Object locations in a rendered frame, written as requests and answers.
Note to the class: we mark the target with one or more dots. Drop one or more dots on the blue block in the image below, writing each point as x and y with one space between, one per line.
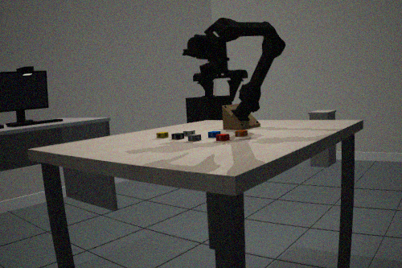
213 134

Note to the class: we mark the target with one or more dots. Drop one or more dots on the red block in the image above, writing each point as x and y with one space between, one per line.
222 137

